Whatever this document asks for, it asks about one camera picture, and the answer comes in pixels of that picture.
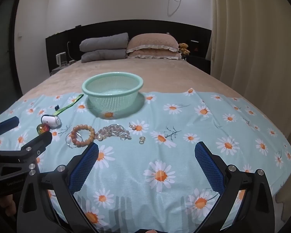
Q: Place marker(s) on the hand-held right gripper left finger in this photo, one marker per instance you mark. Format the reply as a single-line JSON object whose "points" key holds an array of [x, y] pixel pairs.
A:
{"points": [[87, 167]]}

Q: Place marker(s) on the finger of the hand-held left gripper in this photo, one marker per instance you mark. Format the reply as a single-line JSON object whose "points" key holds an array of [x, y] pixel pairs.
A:
{"points": [[7, 123], [38, 142]]}

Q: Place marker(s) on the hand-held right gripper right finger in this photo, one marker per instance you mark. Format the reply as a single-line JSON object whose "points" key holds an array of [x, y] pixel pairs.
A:
{"points": [[208, 170]]}

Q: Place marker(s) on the thin silver bangle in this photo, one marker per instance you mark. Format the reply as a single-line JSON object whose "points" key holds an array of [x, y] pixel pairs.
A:
{"points": [[68, 142]]}

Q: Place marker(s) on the pearl earring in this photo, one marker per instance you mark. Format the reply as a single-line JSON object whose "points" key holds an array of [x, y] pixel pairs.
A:
{"points": [[133, 126]]}

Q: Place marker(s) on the green plastic mesh basket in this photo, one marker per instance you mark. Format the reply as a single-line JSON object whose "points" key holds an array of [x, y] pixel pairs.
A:
{"points": [[111, 97]]}

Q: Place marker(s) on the person's left hand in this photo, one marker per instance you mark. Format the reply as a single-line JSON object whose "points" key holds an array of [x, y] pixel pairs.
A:
{"points": [[6, 203]]}

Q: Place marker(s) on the red green glossy trinket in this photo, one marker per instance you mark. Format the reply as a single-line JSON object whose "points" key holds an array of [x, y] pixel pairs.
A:
{"points": [[42, 128]]}

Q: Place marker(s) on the small white round device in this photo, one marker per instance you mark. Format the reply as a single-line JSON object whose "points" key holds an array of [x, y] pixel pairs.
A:
{"points": [[51, 120]]}

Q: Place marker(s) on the daisy print blue cloth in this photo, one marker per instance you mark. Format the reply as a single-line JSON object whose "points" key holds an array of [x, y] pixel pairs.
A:
{"points": [[135, 162]]}

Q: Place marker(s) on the small white appliance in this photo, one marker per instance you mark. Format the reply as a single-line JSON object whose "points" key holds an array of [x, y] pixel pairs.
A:
{"points": [[61, 58]]}

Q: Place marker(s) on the grey folded blanket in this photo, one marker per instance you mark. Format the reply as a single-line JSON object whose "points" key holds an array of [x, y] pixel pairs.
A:
{"points": [[101, 55], [104, 41]]}

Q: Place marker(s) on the brown teddy bear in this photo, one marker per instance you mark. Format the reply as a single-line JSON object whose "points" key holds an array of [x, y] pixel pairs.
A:
{"points": [[183, 48]]}

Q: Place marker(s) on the beige frilled pillow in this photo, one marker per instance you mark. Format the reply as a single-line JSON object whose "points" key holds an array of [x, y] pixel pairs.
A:
{"points": [[152, 54], [151, 42]]}

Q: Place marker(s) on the cream curtain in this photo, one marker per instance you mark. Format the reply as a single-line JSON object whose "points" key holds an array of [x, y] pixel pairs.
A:
{"points": [[257, 41]]}

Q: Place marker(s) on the black headboard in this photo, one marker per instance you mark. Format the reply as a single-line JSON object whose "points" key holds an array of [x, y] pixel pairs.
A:
{"points": [[145, 28]]}

